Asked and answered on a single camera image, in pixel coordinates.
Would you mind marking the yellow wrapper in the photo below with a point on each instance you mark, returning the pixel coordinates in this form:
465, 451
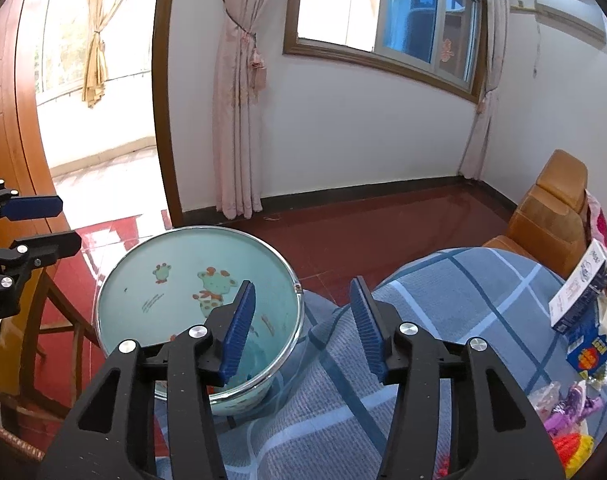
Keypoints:
583, 465

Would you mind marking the blue plaid blanket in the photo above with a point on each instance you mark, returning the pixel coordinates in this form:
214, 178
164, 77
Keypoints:
458, 300

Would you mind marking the orange leather sofa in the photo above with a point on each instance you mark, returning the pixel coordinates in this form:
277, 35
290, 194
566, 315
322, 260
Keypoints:
548, 210

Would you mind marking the pink floral cushion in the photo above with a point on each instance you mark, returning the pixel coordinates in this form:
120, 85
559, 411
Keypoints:
601, 225

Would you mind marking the white and blue carton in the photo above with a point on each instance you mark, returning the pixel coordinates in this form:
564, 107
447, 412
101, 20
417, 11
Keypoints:
578, 285

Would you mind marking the light green cartoon print bucket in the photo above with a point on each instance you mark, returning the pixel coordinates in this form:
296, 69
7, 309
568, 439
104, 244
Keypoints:
183, 250

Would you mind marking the clear plastic bag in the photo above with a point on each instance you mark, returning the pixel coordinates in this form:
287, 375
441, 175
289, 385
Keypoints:
543, 400

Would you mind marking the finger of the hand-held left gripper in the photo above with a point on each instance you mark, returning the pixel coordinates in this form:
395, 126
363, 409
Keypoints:
33, 207
48, 247

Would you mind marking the blue opened drink carton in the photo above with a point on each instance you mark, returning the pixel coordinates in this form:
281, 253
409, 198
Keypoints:
591, 350

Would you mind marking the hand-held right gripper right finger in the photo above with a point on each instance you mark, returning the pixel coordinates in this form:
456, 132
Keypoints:
368, 330

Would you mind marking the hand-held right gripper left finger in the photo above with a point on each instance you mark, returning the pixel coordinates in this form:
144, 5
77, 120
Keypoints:
238, 330

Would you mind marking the wooden door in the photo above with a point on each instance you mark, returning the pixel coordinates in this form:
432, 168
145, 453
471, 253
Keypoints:
8, 135

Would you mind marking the green foil wrapper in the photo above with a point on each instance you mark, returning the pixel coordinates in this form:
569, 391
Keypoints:
596, 377

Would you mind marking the balcony window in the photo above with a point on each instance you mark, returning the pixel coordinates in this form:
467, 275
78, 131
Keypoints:
63, 25

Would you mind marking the dark brown door frame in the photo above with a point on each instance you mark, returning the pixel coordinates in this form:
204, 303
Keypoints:
163, 110

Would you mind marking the wooden chair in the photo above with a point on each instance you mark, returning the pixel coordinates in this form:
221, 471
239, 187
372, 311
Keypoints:
63, 305

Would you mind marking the tied pink curtain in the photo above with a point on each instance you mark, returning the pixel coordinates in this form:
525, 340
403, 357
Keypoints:
238, 110

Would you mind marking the white air conditioner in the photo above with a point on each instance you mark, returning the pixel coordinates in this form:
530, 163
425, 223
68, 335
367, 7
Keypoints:
568, 15

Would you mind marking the brown framed window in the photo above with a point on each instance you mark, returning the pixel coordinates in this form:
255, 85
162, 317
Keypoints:
383, 10

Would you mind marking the yellow curtain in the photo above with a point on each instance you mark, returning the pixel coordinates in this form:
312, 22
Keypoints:
100, 35

